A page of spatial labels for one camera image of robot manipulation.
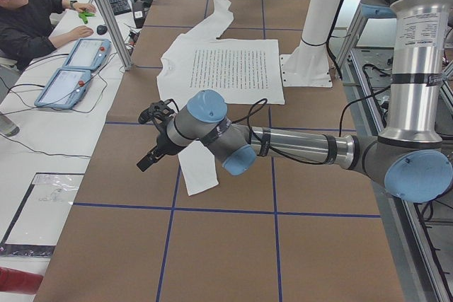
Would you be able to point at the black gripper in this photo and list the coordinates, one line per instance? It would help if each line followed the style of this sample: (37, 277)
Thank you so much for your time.
(161, 140)

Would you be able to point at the clear plastic document sleeve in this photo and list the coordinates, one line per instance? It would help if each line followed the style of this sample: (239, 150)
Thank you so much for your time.
(40, 217)

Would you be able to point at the white long-sleeve printed shirt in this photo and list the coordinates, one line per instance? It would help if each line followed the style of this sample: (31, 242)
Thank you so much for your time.
(204, 73)

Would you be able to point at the black computer mouse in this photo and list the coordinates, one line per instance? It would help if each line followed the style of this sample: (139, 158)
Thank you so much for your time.
(101, 29)

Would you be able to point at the far blue teach pendant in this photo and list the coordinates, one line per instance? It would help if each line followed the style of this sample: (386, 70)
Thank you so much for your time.
(88, 54)

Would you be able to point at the green toy object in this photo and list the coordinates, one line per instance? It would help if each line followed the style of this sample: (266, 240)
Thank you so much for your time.
(85, 15)

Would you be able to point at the black keyboard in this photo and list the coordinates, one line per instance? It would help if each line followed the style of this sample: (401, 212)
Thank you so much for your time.
(119, 6)

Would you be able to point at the near blue teach pendant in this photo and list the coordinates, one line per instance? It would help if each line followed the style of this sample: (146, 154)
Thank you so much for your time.
(65, 89)

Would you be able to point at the aluminium frame post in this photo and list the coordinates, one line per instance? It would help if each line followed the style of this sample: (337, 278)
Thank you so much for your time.
(115, 34)

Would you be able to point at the red cylinder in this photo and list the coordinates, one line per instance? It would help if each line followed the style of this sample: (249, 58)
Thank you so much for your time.
(19, 282)

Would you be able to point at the blue teach pendant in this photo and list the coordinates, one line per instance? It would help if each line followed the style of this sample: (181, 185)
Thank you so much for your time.
(65, 89)
(88, 54)

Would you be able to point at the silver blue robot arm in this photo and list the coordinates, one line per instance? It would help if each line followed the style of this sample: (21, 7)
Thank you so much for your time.
(405, 157)

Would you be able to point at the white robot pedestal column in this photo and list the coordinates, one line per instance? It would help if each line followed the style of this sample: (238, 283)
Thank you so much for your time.
(308, 65)

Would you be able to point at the person in black jacket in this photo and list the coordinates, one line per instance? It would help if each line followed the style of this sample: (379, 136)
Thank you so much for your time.
(26, 28)

